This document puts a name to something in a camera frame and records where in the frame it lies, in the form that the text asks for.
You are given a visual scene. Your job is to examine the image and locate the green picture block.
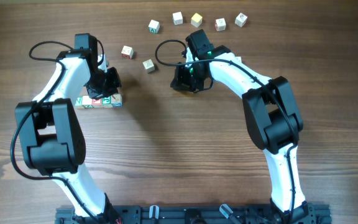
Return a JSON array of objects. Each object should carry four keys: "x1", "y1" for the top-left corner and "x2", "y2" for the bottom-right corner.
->
[{"x1": 101, "y1": 96, "x2": 113, "y2": 108}]

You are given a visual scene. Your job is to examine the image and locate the red A block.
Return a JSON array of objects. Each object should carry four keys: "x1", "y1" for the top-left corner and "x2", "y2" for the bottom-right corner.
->
[{"x1": 92, "y1": 99, "x2": 103, "y2": 108}]

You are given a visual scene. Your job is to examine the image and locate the wooden block blue picture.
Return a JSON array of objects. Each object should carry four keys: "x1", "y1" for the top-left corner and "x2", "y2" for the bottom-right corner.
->
[{"x1": 111, "y1": 93, "x2": 123, "y2": 107}]

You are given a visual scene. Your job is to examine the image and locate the plain wooden block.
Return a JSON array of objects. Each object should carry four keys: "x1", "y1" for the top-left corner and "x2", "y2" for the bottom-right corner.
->
[{"x1": 81, "y1": 96, "x2": 93, "y2": 108}]

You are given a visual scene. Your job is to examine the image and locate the green N block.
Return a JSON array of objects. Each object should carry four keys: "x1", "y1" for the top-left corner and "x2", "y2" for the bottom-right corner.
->
[{"x1": 74, "y1": 97, "x2": 83, "y2": 109}]

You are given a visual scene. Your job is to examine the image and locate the wooden block red stripes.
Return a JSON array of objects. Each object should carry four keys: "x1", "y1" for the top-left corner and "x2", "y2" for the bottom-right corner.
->
[{"x1": 143, "y1": 59, "x2": 155, "y2": 73}]

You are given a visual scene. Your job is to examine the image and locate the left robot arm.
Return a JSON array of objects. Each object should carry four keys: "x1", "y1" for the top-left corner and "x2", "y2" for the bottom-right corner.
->
[{"x1": 10, "y1": 33, "x2": 123, "y2": 223}]

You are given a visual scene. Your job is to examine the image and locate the wooden block red left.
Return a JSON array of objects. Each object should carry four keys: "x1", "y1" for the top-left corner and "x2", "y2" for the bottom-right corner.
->
[{"x1": 121, "y1": 45, "x2": 134, "y2": 59}]

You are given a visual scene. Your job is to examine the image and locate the yellow wooden block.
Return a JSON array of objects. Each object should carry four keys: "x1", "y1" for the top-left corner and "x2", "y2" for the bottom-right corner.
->
[{"x1": 191, "y1": 13, "x2": 203, "y2": 27}]

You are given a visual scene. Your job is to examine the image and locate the wooden block red picture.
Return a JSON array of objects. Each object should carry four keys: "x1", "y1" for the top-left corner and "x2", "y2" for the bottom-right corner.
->
[{"x1": 215, "y1": 18, "x2": 226, "y2": 32}]

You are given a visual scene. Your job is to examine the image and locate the white wooden block top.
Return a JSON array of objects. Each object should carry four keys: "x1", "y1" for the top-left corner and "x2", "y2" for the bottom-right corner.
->
[{"x1": 172, "y1": 12, "x2": 183, "y2": 25}]

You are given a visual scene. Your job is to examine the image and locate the wooden block teal side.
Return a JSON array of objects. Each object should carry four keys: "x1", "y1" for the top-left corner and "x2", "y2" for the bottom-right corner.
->
[{"x1": 148, "y1": 20, "x2": 160, "y2": 34}]

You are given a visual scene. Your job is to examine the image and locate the wooden block far right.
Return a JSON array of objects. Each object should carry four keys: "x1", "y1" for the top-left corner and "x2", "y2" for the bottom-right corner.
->
[{"x1": 235, "y1": 12, "x2": 248, "y2": 27}]

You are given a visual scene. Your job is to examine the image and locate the right camera cable black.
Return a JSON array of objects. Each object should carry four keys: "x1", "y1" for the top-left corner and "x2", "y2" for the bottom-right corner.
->
[{"x1": 154, "y1": 39, "x2": 296, "y2": 224}]

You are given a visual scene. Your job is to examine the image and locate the camera cable black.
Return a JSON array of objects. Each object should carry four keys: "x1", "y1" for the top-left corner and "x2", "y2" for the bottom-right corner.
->
[
  {"x1": 154, "y1": 39, "x2": 296, "y2": 224},
  {"x1": 10, "y1": 40, "x2": 99, "y2": 223}
]

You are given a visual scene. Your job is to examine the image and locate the left camera cable black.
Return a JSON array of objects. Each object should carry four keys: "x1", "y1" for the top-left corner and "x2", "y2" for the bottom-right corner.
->
[{"x1": 10, "y1": 40, "x2": 99, "y2": 223}]

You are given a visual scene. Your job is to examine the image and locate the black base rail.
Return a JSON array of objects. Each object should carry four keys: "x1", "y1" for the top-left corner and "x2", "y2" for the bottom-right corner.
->
[{"x1": 55, "y1": 203, "x2": 333, "y2": 224}]

